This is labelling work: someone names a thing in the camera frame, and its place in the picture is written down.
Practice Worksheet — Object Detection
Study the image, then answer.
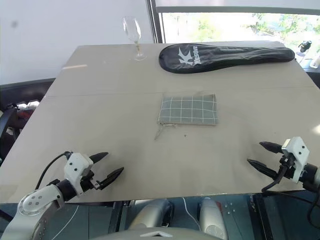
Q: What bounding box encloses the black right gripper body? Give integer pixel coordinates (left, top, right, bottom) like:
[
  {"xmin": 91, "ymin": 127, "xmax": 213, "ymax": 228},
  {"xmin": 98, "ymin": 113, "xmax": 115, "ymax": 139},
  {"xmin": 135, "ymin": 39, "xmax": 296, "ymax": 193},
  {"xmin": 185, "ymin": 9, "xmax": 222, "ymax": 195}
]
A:
[{"xmin": 275, "ymin": 154, "xmax": 298, "ymax": 180}]

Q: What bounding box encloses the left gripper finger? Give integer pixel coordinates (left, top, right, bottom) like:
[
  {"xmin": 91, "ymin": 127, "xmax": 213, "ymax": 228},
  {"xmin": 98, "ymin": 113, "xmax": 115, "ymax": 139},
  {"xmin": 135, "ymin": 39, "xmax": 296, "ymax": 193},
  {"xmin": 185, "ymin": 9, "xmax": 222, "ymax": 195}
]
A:
[
  {"xmin": 99, "ymin": 167, "xmax": 125, "ymax": 190},
  {"xmin": 89, "ymin": 152, "xmax": 109, "ymax": 165}
]

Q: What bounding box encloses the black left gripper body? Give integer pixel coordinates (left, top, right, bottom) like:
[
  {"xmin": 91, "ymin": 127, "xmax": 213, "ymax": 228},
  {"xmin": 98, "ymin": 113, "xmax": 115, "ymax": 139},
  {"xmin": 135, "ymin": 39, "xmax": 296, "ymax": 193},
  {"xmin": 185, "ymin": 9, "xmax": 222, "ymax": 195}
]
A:
[{"xmin": 79, "ymin": 169, "xmax": 104, "ymax": 194}]

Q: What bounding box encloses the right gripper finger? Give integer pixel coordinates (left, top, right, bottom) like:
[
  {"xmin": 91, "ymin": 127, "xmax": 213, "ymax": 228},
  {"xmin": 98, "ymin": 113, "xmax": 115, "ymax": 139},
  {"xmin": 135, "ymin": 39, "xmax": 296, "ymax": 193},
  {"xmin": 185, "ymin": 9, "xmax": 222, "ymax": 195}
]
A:
[
  {"xmin": 259, "ymin": 141, "xmax": 284, "ymax": 154},
  {"xmin": 246, "ymin": 158, "xmax": 279, "ymax": 179}
]

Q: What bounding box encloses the green checked zipper pouch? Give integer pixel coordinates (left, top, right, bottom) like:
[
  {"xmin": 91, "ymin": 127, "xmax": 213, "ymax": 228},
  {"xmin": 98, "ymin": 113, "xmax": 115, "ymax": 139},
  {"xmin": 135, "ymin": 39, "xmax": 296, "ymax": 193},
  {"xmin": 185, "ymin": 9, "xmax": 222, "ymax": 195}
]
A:
[{"xmin": 154, "ymin": 92, "xmax": 220, "ymax": 141}]

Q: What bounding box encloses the silver robot left leg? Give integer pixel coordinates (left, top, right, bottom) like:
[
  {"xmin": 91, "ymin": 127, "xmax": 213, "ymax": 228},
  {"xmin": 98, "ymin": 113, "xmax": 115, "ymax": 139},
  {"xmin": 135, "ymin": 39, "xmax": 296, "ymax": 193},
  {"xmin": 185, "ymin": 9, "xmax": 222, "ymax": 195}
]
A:
[{"xmin": 126, "ymin": 199, "xmax": 175, "ymax": 232}]

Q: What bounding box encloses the silver robot leg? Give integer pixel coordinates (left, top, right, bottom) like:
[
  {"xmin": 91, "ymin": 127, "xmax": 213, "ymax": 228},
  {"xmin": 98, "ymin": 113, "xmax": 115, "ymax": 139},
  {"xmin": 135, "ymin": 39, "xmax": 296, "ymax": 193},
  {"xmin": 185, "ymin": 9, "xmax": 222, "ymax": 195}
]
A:
[
  {"xmin": 126, "ymin": 199, "xmax": 175, "ymax": 232},
  {"xmin": 198, "ymin": 196, "xmax": 229, "ymax": 240}
]

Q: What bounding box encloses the silver robot right leg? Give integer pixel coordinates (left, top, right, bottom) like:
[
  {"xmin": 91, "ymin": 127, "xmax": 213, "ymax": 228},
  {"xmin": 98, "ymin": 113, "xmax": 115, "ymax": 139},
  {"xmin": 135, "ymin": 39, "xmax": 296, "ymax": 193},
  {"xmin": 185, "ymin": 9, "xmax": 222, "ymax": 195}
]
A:
[{"xmin": 198, "ymin": 196, "xmax": 229, "ymax": 240}]

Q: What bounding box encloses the silver robot torso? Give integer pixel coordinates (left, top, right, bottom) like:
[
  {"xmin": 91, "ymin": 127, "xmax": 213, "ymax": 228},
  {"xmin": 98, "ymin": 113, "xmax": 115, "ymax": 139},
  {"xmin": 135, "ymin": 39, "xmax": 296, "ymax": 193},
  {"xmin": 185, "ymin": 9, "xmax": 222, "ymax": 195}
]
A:
[{"xmin": 91, "ymin": 225, "xmax": 216, "ymax": 240}]

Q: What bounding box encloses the clutter pile on sofa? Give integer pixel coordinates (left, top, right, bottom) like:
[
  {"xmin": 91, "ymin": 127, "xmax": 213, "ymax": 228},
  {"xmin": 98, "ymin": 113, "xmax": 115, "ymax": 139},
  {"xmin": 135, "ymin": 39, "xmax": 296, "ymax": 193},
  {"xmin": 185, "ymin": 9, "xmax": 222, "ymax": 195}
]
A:
[{"xmin": 15, "ymin": 99, "xmax": 42, "ymax": 119}]

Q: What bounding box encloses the black sofa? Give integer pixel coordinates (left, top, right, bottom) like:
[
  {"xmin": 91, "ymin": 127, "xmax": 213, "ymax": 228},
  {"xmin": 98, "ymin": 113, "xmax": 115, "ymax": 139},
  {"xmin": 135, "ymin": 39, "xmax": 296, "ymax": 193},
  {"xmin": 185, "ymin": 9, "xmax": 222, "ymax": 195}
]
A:
[{"xmin": 0, "ymin": 77, "xmax": 56, "ymax": 166}]

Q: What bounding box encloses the black racket cover bag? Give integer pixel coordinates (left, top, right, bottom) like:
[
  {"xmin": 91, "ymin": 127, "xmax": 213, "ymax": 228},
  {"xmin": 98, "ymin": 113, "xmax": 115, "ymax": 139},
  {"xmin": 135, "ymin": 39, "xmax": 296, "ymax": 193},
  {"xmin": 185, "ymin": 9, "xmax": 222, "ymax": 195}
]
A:
[{"xmin": 158, "ymin": 42, "xmax": 296, "ymax": 75}]

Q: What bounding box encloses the small black device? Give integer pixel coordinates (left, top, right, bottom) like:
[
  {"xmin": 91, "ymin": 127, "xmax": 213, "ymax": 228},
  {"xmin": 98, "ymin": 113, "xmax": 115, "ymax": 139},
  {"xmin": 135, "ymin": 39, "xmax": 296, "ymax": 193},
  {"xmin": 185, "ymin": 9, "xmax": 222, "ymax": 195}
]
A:
[{"xmin": 298, "ymin": 40, "xmax": 313, "ymax": 53}]

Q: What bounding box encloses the clear wine glass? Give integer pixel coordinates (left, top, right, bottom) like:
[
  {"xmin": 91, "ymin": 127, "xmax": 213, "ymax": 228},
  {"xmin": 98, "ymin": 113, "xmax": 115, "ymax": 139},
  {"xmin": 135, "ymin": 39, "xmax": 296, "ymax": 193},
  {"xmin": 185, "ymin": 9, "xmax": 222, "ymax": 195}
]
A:
[{"xmin": 121, "ymin": 15, "xmax": 148, "ymax": 62}]

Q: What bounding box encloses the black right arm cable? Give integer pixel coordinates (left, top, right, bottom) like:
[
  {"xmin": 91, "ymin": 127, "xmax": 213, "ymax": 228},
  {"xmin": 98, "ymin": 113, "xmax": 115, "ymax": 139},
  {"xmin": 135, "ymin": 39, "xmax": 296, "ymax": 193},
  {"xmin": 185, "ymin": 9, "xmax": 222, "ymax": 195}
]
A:
[{"xmin": 260, "ymin": 156, "xmax": 289, "ymax": 194}]

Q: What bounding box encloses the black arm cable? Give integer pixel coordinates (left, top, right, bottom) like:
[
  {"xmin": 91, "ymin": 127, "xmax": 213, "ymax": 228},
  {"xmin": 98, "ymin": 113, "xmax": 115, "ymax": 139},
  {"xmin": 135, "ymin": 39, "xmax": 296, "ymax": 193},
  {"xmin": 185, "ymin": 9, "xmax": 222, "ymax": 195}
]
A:
[
  {"xmin": 34, "ymin": 150, "xmax": 74, "ymax": 191},
  {"xmin": 260, "ymin": 156, "xmax": 289, "ymax": 194}
]

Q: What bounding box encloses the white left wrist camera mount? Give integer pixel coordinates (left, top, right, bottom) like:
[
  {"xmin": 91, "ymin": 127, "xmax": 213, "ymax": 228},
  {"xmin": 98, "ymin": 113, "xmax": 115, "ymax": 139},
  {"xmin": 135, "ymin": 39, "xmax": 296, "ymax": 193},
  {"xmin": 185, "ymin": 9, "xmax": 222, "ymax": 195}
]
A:
[{"xmin": 63, "ymin": 152, "xmax": 94, "ymax": 197}]

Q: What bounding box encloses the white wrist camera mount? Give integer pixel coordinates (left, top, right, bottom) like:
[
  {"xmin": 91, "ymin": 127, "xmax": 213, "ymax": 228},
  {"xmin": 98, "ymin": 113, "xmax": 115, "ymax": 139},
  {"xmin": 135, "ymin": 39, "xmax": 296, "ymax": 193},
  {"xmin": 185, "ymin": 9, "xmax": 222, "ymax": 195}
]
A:
[
  {"xmin": 63, "ymin": 152, "xmax": 94, "ymax": 197},
  {"xmin": 281, "ymin": 136, "xmax": 311, "ymax": 185}
]

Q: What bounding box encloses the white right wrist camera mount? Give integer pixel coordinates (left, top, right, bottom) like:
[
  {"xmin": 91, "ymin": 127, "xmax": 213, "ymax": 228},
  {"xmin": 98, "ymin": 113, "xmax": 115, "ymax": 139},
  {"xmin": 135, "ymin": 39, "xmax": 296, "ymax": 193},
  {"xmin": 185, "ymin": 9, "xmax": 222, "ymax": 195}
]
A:
[{"xmin": 281, "ymin": 136, "xmax": 311, "ymax": 185}]

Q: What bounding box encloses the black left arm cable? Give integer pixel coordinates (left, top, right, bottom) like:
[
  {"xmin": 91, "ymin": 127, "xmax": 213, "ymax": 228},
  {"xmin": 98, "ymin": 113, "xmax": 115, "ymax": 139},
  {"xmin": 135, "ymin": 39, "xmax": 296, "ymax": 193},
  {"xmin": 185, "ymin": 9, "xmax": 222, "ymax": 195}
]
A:
[{"xmin": 34, "ymin": 150, "xmax": 74, "ymax": 191}]

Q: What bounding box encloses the black table frame bar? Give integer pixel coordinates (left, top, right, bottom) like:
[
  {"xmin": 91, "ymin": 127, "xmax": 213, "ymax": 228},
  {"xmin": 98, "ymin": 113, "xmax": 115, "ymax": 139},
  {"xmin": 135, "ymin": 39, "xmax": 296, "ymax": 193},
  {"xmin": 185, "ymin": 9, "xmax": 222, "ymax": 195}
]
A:
[{"xmin": 249, "ymin": 194, "xmax": 270, "ymax": 240}]

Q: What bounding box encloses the thin white cable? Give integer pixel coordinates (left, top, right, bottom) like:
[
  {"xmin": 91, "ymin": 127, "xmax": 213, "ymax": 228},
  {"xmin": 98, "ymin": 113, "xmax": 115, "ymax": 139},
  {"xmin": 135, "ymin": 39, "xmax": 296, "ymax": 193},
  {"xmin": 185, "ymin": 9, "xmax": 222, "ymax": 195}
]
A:
[{"xmin": 181, "ymin": 196, "xmax": 202, "ymax": 231}]

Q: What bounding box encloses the dark window frame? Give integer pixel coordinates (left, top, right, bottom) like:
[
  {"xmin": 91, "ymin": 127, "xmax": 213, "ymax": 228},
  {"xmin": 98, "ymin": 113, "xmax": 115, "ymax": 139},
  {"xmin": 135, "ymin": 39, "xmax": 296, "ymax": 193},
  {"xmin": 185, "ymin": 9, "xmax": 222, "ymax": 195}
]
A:
[{"xmin": 146, "ymin": 0, "xmax": 166, "ymax": 45}]

